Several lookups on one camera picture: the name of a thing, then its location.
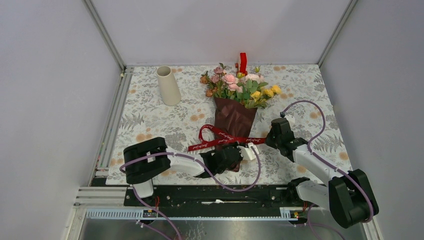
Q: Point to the floral patterned tablecloth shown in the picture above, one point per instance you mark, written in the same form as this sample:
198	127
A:
303	93

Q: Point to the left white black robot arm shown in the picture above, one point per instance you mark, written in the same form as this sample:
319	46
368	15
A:
146	160

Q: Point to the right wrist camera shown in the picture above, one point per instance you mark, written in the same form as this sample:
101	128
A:
290	119

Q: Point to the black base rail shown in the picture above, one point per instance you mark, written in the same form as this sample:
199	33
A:
212	202

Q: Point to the red yellow toy block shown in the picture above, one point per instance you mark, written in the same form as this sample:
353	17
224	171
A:
241	64

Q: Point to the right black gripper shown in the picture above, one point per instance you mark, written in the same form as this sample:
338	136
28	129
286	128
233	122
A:
268	140

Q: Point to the red printed ribbon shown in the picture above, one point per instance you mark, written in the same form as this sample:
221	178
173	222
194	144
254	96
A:
223	138

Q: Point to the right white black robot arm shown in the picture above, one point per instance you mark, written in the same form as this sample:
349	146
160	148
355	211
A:
348	195

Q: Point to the beige ceramic vase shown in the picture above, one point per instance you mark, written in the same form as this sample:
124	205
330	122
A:
168	86

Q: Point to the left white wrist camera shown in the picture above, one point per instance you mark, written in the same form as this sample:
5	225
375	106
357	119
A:
249	152

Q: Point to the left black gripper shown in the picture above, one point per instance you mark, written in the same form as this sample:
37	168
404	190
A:
225	146

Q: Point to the brown flower bouquet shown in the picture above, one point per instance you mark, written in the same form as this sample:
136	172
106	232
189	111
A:
237	99

